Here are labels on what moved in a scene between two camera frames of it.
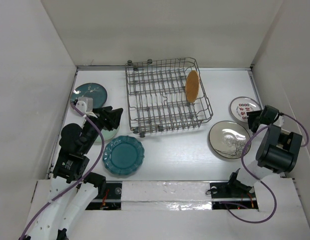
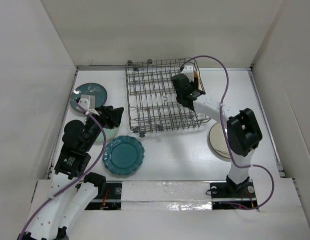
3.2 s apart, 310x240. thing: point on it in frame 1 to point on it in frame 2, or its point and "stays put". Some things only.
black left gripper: (110, 118) stays put
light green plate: (107, 134) stays put
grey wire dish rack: (166, 95) stays put
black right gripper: (252, 115) to (192, 84)
